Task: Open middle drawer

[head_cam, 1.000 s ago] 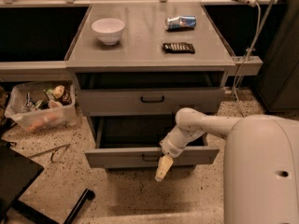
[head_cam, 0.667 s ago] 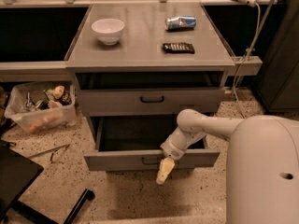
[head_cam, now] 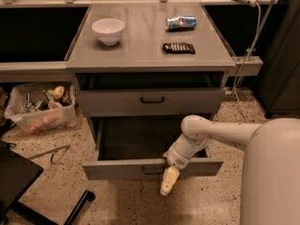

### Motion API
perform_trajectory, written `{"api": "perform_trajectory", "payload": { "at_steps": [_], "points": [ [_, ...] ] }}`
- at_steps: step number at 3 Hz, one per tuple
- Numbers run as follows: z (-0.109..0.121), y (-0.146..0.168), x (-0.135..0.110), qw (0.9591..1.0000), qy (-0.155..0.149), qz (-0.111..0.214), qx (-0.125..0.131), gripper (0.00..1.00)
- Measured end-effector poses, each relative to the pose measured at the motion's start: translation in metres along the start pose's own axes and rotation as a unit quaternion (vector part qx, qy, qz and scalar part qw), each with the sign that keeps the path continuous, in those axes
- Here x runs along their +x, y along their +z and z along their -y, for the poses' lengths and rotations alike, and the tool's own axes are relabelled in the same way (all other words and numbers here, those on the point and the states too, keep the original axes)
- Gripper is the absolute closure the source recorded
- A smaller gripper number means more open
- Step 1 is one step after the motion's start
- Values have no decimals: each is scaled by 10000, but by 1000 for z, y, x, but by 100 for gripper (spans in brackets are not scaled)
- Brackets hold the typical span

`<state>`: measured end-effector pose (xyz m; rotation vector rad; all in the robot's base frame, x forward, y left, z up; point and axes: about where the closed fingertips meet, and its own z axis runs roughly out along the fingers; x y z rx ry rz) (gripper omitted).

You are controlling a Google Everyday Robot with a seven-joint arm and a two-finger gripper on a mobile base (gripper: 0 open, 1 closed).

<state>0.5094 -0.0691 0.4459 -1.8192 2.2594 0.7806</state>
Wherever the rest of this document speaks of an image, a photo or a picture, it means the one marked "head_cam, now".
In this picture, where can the white gripper wrist block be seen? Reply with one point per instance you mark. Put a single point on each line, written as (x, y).
(176, 158)

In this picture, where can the clear plastic storage bin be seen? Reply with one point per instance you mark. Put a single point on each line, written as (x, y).
(39, 106)

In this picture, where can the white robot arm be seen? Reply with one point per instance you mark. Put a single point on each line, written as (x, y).
(270, 185)

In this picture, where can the white ceramic bowl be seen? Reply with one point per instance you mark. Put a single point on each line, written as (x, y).
(108, 31)

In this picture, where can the grey top drawer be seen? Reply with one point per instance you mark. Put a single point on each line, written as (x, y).
(131, 102)

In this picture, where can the black snack bar wrapper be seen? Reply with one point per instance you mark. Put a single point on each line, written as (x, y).
(178, 47)

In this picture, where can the black chair base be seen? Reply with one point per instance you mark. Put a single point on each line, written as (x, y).
(17, 174)

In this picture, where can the grey drawer cabinet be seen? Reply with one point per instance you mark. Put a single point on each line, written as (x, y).
(138, 61)

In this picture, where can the thin stick on floor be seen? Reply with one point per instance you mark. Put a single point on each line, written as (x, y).
(49, 151)

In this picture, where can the dark cabinet on wheels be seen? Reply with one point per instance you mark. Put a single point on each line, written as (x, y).
(278, 84)

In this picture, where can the grey drawer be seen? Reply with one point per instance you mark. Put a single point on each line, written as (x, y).
(132, 147)
(131, 102)

